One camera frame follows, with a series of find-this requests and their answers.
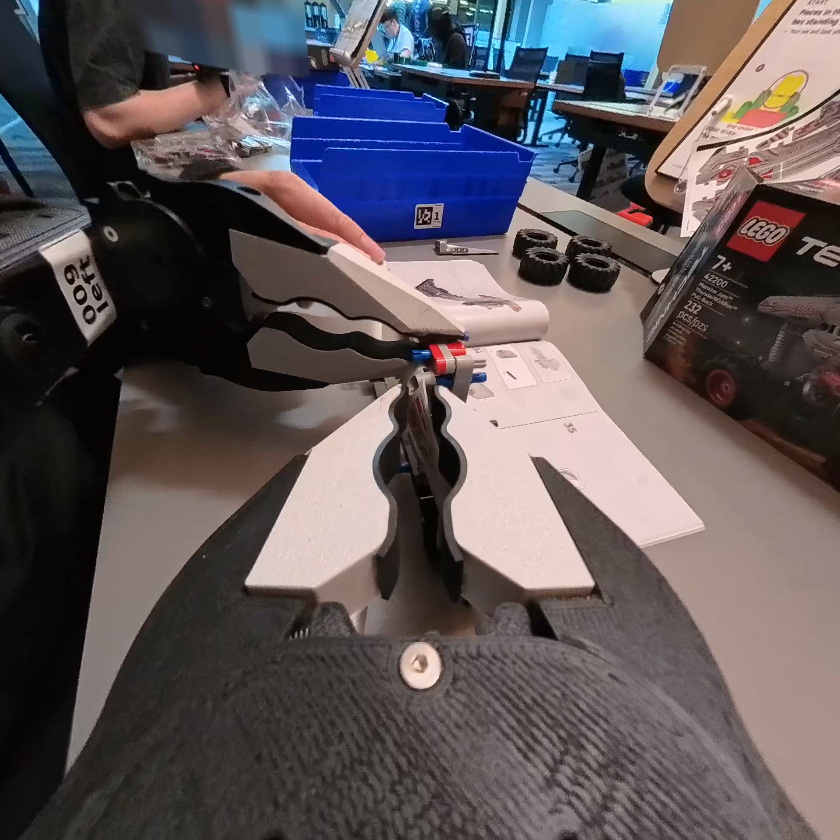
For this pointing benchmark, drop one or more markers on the black background office chair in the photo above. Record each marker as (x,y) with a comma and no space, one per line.
(600,72)
(528,62)

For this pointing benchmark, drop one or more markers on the dark toy truck box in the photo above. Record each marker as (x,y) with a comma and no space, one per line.
(754,328)

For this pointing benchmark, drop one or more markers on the white instruction booklet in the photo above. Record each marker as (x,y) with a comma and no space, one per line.
(590,472)

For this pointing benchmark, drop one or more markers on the wooden background table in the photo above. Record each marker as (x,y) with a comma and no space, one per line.
(610,111)
(459,75)

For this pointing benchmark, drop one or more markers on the printed instruction poster board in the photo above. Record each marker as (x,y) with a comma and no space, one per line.
(754,118)

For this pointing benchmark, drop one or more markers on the black toy tyre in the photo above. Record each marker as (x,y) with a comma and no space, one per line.
(535,239)
(543,266)
(594,272)
(589,246)

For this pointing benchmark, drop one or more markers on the grey flat board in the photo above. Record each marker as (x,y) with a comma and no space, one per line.
(604,226)

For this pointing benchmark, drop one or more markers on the white round stand foot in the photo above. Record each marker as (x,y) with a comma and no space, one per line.
(659,274)

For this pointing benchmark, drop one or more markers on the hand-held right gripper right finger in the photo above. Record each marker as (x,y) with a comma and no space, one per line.
(518,525)

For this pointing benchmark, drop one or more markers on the person's left hand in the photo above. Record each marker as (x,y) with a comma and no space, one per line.
(308,203)

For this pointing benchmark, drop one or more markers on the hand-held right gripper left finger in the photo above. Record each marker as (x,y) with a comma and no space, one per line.
(321,525)

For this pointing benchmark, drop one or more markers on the toy brick truck chassis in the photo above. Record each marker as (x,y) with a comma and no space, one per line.
(453,367)

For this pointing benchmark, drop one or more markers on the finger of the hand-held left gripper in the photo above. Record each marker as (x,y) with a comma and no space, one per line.
(380,289)
(308,361)

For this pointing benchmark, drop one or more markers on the blue storage bin white label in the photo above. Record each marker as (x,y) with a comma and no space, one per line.
(407,177)

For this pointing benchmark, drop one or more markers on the grey toy wedge piece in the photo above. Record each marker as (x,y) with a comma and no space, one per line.
(459,248)

